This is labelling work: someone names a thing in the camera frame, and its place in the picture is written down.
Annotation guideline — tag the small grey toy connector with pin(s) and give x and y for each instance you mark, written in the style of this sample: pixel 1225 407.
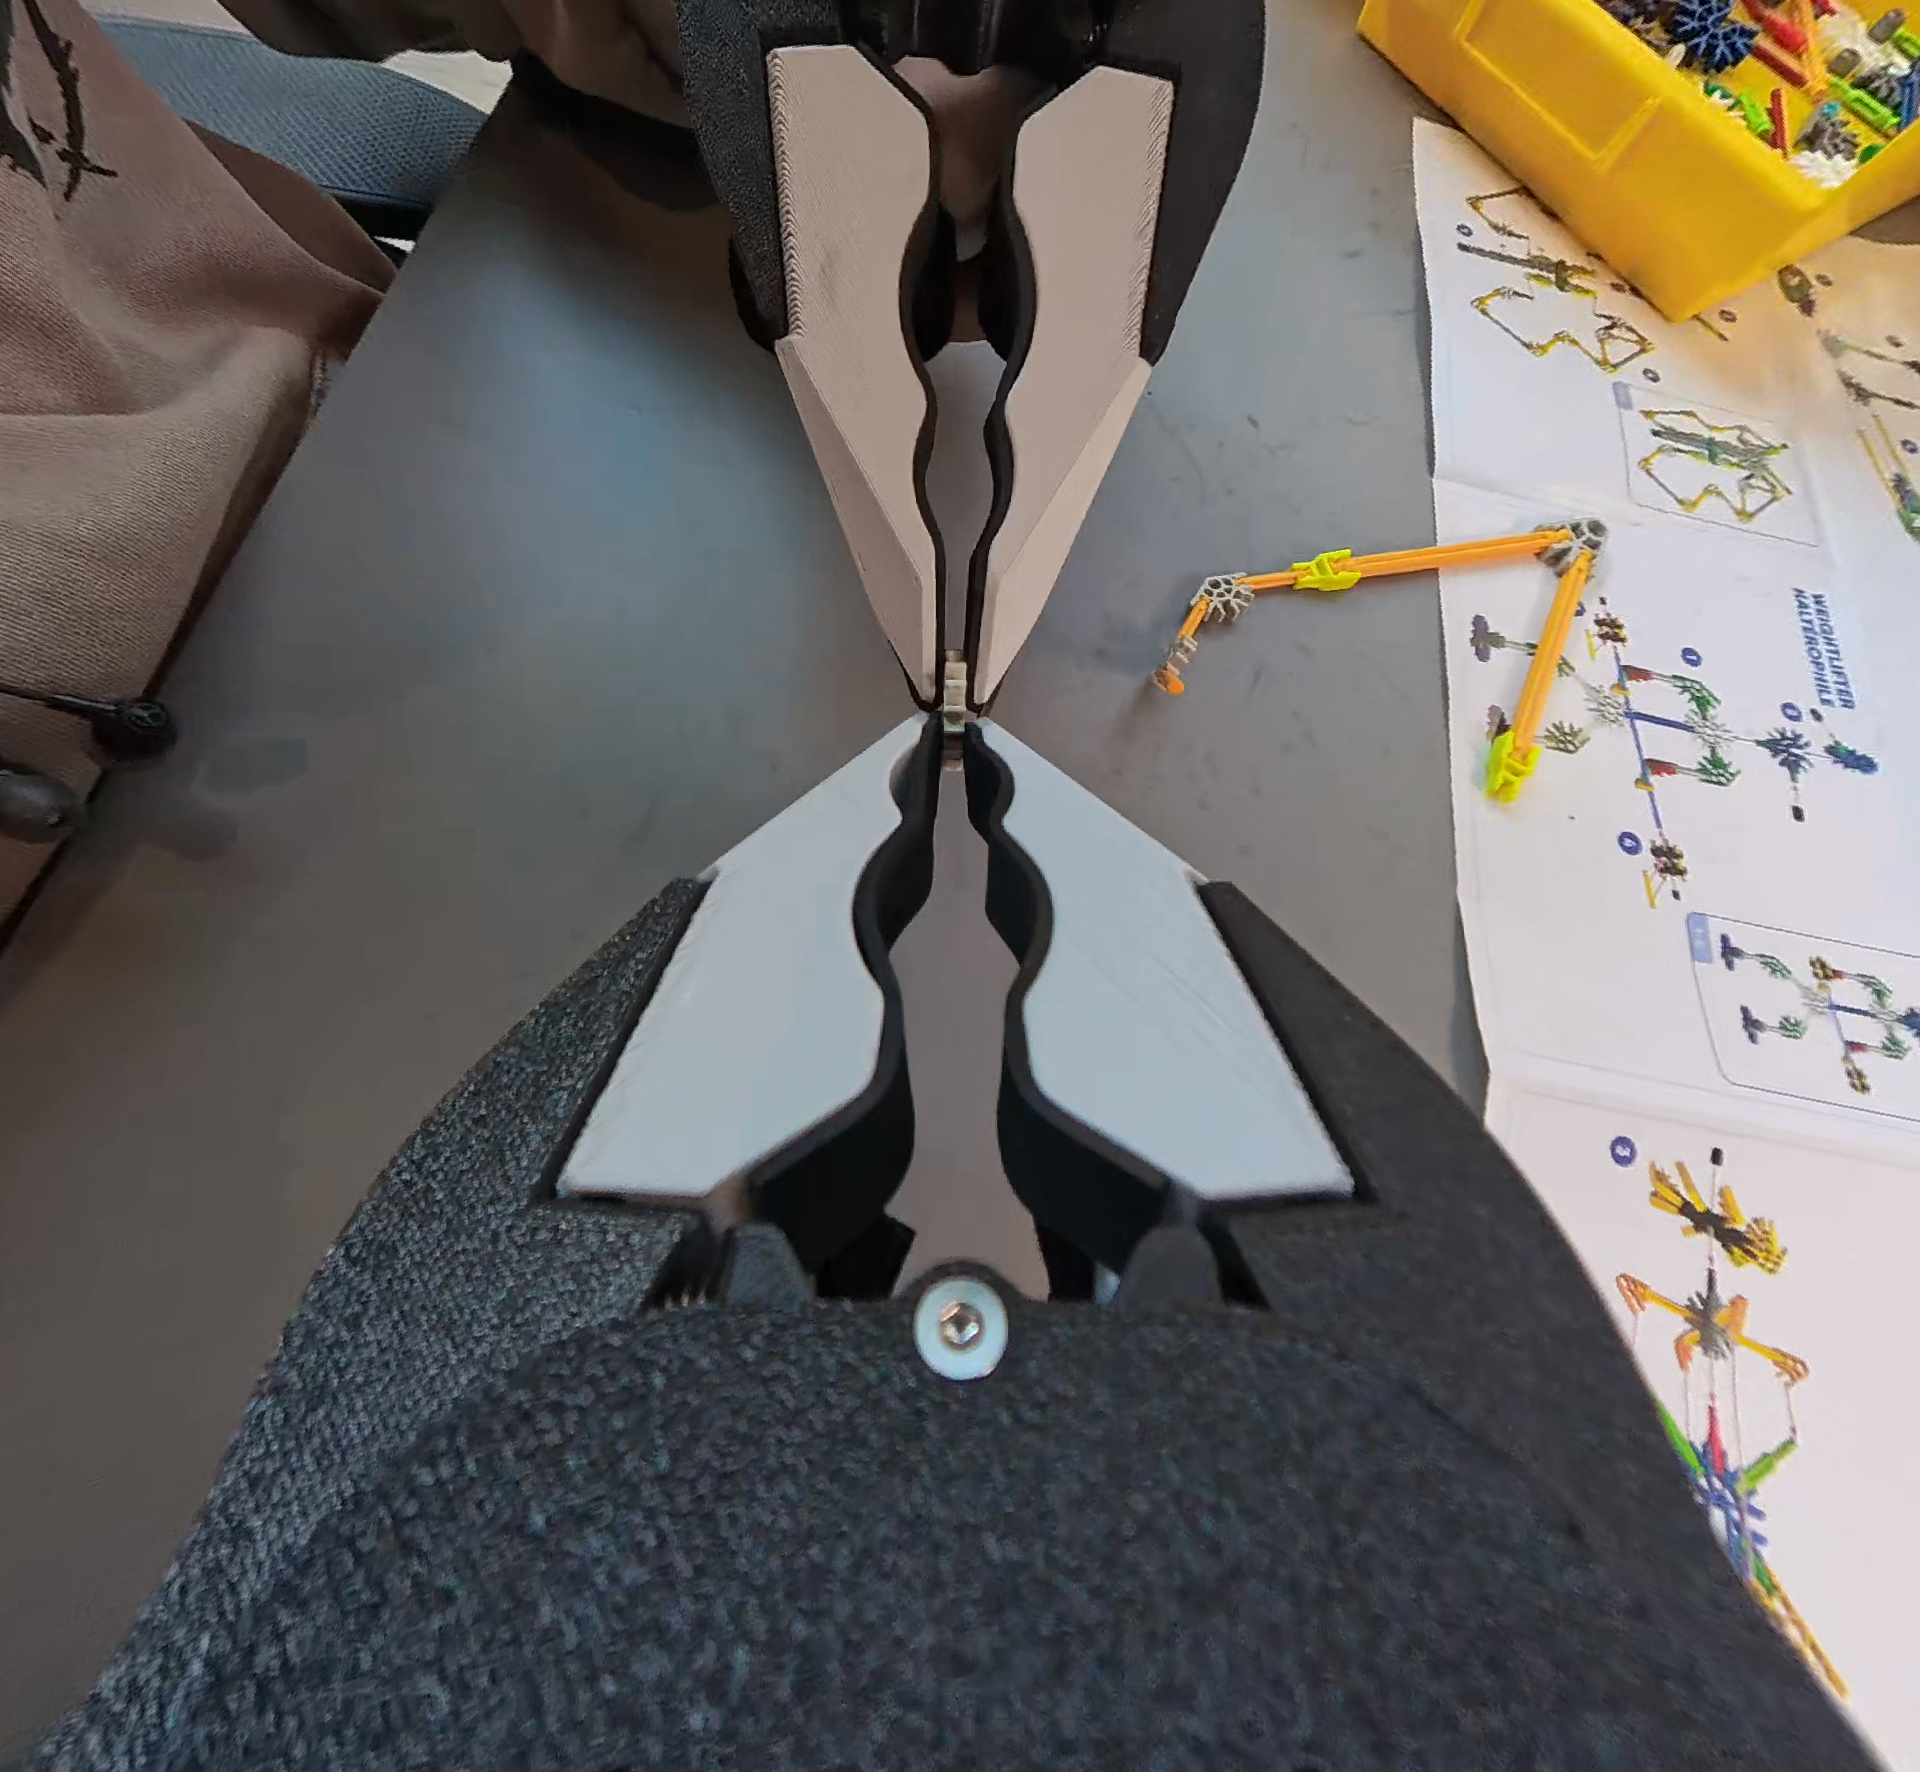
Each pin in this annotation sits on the small grey toy connector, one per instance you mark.
pixel 952 695

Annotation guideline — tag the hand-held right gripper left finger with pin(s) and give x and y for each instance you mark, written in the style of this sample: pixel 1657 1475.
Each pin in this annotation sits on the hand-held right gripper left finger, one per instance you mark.
pixel 718 1049

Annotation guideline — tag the printed instruction sheet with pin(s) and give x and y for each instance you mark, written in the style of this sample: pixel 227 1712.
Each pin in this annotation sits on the printed instruction sheet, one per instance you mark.
pixel 1678 934

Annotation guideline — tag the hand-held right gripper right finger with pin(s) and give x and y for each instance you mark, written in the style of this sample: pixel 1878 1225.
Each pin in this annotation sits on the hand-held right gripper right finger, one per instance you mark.
pixel 1187 1049

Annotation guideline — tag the yellow plastic bin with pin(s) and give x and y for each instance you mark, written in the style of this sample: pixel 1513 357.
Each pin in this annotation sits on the yellow plastic bin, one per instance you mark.
pixel 1502 62

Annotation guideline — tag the grey chair seat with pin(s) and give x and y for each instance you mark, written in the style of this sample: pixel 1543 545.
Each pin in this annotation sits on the grey chair seat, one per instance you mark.
pixel 298 117

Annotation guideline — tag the grey desk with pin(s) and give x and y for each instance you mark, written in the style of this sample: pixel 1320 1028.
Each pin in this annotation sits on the grey desk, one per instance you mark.
pixel 540 603

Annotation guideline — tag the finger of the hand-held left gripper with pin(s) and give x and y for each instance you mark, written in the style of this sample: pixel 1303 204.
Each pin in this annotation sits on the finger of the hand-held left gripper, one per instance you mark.
pixel 1088 302
pixel 849 270

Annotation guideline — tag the pile of toy pieces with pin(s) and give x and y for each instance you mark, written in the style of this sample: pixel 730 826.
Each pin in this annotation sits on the pile of toy pieces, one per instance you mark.
pixel 1770 19

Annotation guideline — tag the person in beige sweatshirt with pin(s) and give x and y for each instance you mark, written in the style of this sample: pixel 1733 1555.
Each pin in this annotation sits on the person in beige sweatshirt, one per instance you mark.
pixel 150 392

